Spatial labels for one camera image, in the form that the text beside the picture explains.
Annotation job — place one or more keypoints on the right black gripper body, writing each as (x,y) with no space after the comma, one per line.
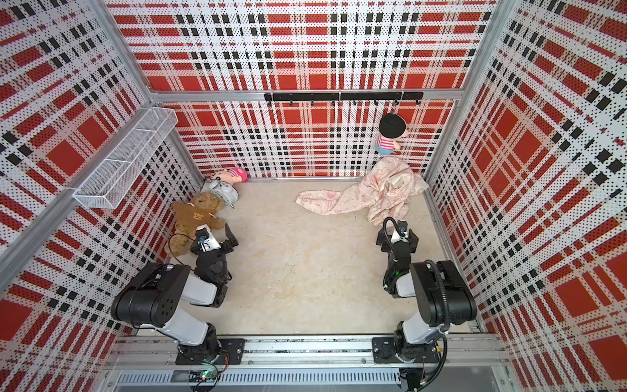
(387,246)

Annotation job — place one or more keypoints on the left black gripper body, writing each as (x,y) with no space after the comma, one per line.
(226,247)

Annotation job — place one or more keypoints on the cream pink printed jacket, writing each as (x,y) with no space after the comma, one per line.
(385,191)

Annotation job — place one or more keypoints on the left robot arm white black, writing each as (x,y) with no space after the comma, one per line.
(151,300)

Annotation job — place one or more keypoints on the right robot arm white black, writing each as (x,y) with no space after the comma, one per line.
(442,296)

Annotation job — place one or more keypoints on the brown teddy bear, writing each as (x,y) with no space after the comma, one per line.
(201,210)

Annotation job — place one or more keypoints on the pink plush doll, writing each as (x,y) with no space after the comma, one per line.
(231,176)

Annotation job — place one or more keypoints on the green circuit board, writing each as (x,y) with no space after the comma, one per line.
(203,376)

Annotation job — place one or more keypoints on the black-haired striped doll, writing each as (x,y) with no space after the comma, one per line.
(392,128)

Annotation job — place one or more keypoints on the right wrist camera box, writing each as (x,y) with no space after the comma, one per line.
(400,232)

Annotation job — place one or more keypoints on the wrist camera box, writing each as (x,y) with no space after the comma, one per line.
(205,240)
(400,232)

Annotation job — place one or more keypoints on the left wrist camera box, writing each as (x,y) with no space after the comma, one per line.
(205,240)

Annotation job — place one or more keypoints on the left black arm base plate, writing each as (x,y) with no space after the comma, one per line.
(224,351)

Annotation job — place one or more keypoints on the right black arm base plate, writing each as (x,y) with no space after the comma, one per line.
(389,350)

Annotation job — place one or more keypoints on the aluminium front rail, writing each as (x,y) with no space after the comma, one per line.
(471,362)

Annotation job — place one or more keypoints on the white wire mesh basket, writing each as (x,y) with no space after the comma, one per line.
(109,182)

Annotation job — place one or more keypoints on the black wall hook rail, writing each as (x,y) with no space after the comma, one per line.
(344,96)

